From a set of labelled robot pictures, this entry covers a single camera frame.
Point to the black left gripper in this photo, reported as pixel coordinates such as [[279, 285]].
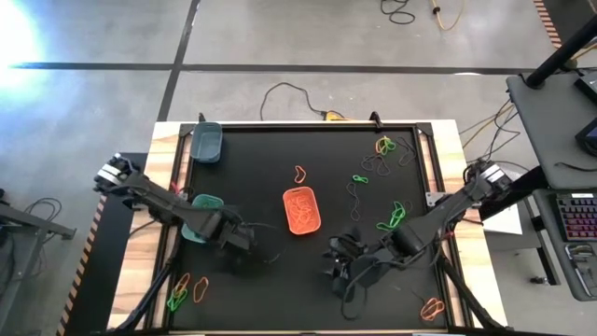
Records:
[[219, 226]]

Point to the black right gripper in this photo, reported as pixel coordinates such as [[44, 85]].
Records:
[[366, 266]]

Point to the orange plastic basket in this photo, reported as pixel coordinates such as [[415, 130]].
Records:
[[287, 219]]

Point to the orange rubber bands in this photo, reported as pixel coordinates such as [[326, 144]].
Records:
[[301, 212]]

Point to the teal plastic basket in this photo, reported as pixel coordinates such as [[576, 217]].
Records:
[[189, 233]]

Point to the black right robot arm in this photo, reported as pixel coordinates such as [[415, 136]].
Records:
[[438, 214]]

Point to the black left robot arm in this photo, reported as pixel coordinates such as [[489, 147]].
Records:
[[154, 198]]

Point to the small green rubber band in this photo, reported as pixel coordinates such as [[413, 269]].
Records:
[[360, 179]]

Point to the orange rubber band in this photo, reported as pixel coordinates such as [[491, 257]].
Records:
[[432, 310], [186, 280], [195, 293], [304, 172], [378, 145]]

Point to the slate blue plastic basket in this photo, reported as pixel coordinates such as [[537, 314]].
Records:
[[206, 142]]

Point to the black clamp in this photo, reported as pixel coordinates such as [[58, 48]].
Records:
[[374, 119], [201, 117]]

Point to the yellow power plug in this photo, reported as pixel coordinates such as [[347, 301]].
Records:
[[333, 116]]

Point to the black mat with striped edge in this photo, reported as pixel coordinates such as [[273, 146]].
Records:
[[93, 280], [573, 14]]

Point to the white paper sheet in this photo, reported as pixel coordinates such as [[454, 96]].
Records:
[[506, 224]]

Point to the small black floor item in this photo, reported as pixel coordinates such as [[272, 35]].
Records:
[[538, 280]]

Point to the grey metal stand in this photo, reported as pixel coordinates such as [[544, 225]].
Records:
[[42, 224]]

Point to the grey keyboard desk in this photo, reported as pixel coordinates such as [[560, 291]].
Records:
[[550, 252]]

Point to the grey side desk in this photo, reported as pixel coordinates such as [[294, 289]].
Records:
[[550, 130]]

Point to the backlit keyboard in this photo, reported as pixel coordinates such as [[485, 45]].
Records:
[[578, 217]]

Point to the black desk device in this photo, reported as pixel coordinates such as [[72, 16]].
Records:
[[583, 261]]

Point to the black tablet screen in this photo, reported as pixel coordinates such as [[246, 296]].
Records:
[[588, 137]]

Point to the black pole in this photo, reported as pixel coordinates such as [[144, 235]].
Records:
[[559, 56]]

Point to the black screen device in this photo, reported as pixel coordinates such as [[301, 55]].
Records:
[[590, 88]]

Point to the grey mount plate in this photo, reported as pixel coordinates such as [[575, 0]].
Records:
[[434, 200]]

